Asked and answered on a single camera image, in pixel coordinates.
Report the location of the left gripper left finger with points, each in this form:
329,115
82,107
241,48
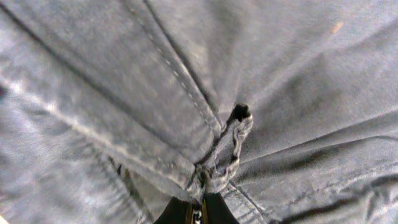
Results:
176,212

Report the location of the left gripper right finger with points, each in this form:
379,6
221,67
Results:
216,211

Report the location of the navy blue shorts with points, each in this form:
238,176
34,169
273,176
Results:
288,109

